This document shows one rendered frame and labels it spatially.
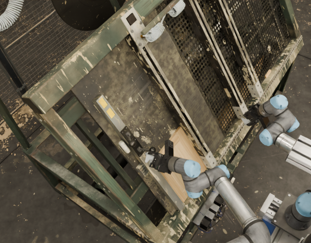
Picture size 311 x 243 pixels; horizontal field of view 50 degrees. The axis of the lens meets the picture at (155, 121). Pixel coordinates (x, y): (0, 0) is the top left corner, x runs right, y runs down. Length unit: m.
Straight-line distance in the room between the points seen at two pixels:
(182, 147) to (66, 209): 1.59
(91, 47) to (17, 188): 2.31
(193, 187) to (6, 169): 2.57
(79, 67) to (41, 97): 0.22
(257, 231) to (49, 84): 1.04
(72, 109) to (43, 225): 1.87
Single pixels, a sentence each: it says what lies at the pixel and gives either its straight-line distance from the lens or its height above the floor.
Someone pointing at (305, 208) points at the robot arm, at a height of 1.26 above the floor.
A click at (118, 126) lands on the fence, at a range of 1.76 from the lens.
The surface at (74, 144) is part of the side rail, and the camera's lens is 1.63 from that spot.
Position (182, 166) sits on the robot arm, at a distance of 1.54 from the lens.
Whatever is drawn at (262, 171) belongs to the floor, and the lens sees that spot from 3.41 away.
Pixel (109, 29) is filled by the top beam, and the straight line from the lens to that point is 1.67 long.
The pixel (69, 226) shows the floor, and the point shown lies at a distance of 3.30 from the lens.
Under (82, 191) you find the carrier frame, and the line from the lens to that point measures 2.49.
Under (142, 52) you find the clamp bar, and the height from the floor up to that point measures 1.75.
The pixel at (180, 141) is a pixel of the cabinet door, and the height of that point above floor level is 1.18.
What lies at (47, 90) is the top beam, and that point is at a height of 1.94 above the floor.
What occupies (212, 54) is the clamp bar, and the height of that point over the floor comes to 1.42.
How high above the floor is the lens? 2.99
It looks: 55 degrees down
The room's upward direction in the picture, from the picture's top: 8 degrees counter-clockwise
